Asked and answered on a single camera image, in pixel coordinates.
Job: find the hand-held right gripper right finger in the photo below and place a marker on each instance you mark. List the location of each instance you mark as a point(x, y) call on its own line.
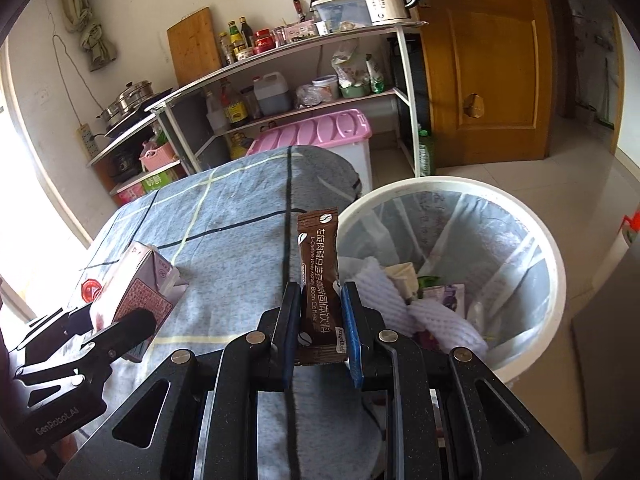
point(352, 355)

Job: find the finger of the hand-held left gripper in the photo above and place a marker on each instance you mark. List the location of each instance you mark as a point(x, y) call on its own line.
point(60, 327)
point(132, 325)

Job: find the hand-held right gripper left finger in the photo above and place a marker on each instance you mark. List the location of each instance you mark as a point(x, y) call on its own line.
point(291, 355)

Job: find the pink red milk carton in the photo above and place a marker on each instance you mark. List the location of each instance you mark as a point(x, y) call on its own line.
point(145, 285)

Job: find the brown coffee sachet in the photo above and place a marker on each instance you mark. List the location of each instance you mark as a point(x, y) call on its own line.
point(317, 270)

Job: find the white trash bin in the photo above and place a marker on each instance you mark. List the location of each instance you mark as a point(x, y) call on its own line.
point(545, 270)

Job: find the red round lid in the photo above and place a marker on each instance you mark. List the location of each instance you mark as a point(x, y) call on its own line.
point(91, 290)

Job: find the crumpled white tissue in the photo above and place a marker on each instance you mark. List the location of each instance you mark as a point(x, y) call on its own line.
point(445, 320)

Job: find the green packet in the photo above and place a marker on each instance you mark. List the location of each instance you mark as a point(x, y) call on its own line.
point(426, 281)

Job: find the purple drink carton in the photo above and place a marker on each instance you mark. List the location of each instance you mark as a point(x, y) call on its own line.
point(450, 297)

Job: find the green cardboard box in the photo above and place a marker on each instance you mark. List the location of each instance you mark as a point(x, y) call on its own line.
point(157, 181)

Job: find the pink plastic basket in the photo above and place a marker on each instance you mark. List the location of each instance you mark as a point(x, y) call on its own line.
point(156, 156)

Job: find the low white shelf rack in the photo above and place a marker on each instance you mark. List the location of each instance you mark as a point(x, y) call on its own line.
point(125, 138)

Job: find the white power strip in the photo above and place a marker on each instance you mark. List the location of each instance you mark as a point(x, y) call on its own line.
point(87, 141)

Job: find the black induction cooker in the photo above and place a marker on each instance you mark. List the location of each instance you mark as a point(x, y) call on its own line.
point(125, 124)

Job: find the green plastic bottle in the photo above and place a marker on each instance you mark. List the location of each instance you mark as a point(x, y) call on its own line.
point(426, 155)

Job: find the white plastic bottle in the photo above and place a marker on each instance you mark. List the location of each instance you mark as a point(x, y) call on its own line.
point(216, 117)

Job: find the steel steamer pot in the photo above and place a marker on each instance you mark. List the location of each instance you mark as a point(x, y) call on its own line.
point(127, 100)

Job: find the pink lid storage box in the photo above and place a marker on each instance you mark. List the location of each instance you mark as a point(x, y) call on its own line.
point(310, 130)

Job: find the yellow label oil bottle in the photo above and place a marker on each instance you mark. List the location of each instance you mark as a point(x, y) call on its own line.
point(236, 110)

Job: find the dark glass jar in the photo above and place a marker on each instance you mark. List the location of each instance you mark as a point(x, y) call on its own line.
point(251, 105)

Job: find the dark liquid jug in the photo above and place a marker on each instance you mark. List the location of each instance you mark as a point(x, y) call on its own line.
point(272, 97)

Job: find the green bowl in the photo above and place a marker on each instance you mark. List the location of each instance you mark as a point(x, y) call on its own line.
point(354, 92)

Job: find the white tub blue lid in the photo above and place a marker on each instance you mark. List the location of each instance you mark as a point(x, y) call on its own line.
point(325, 87)

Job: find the brass door knob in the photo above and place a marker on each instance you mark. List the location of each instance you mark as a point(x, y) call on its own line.
point(474, 105)

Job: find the green food bag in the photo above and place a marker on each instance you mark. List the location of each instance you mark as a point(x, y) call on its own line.
point(376, 77)

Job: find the wooden cutting board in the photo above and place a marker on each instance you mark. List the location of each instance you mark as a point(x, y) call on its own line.
point(195, 50)

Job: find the hanging green cloth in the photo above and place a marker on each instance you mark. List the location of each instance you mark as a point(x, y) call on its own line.
point(97, 45)

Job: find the white food bag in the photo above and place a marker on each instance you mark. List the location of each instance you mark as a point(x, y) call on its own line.
point(350, 70)

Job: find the green cap sauce bottle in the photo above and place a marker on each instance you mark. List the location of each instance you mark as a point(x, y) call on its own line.
point(235, 40)

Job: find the red lid jar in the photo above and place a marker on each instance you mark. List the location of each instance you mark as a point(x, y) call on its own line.
point(263, 41)

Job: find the dark soy sauce bottle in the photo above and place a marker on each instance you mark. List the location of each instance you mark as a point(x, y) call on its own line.
point(246, 32)

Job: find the white metal shelf rack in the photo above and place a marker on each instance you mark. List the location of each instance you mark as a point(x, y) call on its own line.
point(320, 40)

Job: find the pink utensil holder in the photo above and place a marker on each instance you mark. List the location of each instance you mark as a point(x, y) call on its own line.
point(300, 31)

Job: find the wooden door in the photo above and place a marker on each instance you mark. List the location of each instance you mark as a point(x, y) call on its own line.
point(480, 50)

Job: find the clear plastic container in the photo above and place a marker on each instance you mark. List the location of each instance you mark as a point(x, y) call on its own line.
point(345, 10)

